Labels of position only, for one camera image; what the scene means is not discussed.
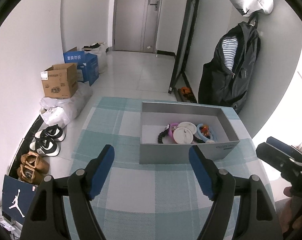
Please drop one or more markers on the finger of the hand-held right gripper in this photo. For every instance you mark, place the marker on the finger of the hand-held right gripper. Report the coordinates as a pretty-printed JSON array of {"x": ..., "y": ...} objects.
[
  {"x": 271, "y": 155},
  {"x": 286, "y": 146}
]

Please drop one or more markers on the small white piece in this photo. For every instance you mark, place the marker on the small white piece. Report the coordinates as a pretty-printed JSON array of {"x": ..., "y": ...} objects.
[{"x": 210, "y": 141}]

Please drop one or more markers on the black metal frame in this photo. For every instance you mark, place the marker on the black metal frame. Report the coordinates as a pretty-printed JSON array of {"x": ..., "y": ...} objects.
[{"x": 186, "y": 37}]

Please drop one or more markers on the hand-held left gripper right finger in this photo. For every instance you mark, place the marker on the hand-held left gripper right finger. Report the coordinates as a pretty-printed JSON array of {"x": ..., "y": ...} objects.
[{"x": 201, "y": 175}]

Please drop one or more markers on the teal checkered tablecloth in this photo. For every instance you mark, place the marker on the teal checkered tablecloth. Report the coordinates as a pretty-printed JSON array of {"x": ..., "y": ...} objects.
[{"x": 131, "y": 130}]

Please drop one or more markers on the navy shoe box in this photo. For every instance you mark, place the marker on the navy shoe box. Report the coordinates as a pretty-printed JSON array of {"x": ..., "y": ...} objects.
[{"x": 16, "y": 200}]

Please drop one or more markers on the brown cardboard box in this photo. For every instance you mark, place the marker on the brown cardboard box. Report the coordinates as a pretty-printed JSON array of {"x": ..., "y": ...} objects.
[{"x": 58, "y": 85}]

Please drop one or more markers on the black jacket with striped shirt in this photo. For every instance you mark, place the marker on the black jacket with striped shirt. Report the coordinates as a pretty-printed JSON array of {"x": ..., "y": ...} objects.
[{"x": 216, "y": 87}]

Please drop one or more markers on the brown shoe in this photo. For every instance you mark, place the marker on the brown shoe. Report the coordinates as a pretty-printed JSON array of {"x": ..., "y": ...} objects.
[
  {"x": 28, "y": 175},
  {"x": 36, "y": 162}
]

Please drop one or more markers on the white round pendant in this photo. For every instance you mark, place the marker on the white round pendant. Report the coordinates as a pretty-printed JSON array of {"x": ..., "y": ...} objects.
[
  {"x": 188, "y": 125},
  {"x": 183, "y": 135}
]

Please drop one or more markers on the clear plastic bags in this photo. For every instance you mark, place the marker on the clear plastic bags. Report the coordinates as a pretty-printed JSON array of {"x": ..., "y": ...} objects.
[{"x": 66, "y": 107}]

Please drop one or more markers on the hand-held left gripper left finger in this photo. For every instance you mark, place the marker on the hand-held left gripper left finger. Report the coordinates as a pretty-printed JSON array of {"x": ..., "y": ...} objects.
[{"x": 102, "y": 172}]

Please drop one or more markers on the grey cardboard box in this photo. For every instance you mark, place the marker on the grey cardboard box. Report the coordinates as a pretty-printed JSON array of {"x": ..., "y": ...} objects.
[{"x": 166, "y": 155}]

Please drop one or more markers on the white and black sneaker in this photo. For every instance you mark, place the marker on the white and black sneaker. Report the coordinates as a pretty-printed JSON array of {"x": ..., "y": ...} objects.
[
  {"x": 46, "y": 148},
  {"x": 52, "y": 133}
]

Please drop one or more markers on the blue cardboard box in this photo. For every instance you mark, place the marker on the blue cardboard box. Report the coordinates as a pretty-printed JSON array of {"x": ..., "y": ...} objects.
[{"x": 91, "y": 67}]

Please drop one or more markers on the white bag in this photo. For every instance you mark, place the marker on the white bag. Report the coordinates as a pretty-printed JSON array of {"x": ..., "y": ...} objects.
[{"x": 102, "y": 57}]

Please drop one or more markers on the orange object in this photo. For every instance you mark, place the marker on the orange object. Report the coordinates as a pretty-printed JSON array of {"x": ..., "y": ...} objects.
[{"x": 185, "y": 92}]

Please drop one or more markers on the grey door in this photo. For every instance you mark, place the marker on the grey door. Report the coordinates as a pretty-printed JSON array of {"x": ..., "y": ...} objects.
[{"x": 136, "y": 15}]

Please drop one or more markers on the striped cloth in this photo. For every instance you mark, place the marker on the striped cloth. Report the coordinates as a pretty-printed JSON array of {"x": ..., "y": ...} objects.
[{"x": 229, "y": 53}]

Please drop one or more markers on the person's right hand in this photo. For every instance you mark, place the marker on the person's right hand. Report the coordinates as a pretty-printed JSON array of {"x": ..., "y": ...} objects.
[{"x": 287, "y": 215}]

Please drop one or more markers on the white power strip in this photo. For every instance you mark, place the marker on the white power strip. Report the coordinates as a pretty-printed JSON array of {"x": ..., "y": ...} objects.
[{"x": 7, "y": 225}]

